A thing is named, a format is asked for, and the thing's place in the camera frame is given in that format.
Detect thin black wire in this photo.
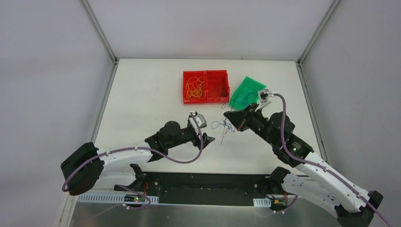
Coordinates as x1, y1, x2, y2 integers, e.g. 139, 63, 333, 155
208, 78, 229, 109

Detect yellow wires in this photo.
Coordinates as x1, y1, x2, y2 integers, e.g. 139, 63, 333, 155
185, 76, 204, 99

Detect coloured wire bundle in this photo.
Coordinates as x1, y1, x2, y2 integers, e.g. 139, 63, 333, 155
210, 119, 237, 145

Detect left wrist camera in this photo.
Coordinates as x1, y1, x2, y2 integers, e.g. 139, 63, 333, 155
188, 111, 207, 129

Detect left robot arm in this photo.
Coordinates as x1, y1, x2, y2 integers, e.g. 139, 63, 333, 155
61, 118, 215, 196

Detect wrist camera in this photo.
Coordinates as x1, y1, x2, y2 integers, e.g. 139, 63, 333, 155
188, 111, 207, 129
256, 89, 275, 111

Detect green plastic bin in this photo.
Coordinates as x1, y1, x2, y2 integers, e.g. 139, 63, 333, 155
228, 77, 266, 110

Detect red plastic bin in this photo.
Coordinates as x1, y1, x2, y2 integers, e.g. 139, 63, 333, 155
183, 70, 230, 105

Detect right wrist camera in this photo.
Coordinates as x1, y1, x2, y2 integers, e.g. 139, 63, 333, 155
256, 89, 275, 111

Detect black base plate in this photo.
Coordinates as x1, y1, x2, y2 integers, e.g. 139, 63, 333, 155
128, 172, 285, 206

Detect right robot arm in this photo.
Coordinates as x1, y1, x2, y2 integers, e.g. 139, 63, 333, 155
224, 104, 383, 227

